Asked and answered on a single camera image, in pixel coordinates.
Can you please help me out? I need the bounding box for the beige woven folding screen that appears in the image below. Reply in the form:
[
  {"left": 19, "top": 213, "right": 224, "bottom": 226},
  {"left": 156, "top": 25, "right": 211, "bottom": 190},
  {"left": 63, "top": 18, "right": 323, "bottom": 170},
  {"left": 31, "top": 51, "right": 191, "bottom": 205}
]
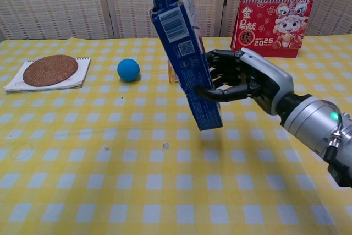
[{"left": 0, "top": 0, "right": 352, "bottom": 40}]

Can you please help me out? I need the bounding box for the yellow and white checked tablecloth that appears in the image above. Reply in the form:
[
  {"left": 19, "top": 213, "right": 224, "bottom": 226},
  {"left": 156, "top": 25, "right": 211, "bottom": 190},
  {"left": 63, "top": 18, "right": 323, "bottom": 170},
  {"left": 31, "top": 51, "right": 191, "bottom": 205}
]
[{"left": 0, "top": 34, "right": 352, "bottom": 235}]

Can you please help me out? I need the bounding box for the clear bottle with yellow drink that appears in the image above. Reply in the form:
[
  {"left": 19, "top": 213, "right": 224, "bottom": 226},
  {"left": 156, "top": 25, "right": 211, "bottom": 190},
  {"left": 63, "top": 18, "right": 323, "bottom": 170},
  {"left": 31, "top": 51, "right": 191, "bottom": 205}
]
[{"left": 168, "top": 58, "right": 181, "bottom": 84}]

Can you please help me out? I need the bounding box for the round brown woven coaster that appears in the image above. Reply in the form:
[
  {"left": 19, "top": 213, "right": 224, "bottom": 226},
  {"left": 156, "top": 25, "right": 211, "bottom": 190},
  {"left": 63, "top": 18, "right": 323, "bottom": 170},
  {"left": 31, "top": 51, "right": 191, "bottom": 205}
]
[{"left": 22, "top": 54, "right": 79, "bottom": 86}]

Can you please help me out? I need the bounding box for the white spiral notebook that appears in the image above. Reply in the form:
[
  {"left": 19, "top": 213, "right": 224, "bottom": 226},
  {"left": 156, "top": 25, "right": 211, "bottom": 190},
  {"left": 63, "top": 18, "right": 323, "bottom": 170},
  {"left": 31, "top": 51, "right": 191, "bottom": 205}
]
[{"left": 3, "top": 57, "right": 91, "bottom": 94}]

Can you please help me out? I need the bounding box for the red desk calendar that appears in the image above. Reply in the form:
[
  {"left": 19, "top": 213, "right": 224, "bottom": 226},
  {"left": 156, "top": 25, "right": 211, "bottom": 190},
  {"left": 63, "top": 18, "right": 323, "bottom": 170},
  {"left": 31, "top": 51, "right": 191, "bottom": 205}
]
[{"left": 230, "top": 0, "right": 314, "bottom": 58}]

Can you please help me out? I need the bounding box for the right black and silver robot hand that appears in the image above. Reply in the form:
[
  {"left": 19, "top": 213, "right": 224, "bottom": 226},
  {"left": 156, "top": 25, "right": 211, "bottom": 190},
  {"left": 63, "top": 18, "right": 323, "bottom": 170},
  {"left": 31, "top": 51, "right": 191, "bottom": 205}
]
[{"left": 194, "top": 47, "right": 294, "bottom": 116}]

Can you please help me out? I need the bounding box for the blue ball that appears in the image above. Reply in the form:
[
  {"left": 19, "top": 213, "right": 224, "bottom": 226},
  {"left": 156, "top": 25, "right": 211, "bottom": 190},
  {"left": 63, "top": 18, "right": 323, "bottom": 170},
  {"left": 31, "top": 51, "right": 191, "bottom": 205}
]
[{"left": 117, "top": 58, "right": 140, "bottom": 82}]

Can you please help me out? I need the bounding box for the blue and white toothpaste box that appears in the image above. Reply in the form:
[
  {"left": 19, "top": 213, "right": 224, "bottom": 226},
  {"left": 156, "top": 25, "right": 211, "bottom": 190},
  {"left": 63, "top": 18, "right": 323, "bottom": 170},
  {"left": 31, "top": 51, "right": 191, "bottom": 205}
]
[{"left": 149, "top": 0, "right": 223, "bottom": 132}]

